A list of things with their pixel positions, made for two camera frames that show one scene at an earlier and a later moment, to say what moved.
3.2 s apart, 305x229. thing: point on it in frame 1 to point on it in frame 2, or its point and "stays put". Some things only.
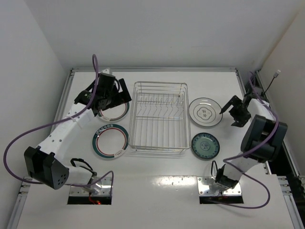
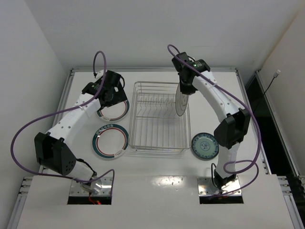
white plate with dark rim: [205, 111] to [181, 100]
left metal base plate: [101, 187] stays put
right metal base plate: [204, 184] stays put
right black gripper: [237, 110] to [186, 86]
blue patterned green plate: [205, 145] stays put
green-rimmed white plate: [110, 141] stays put
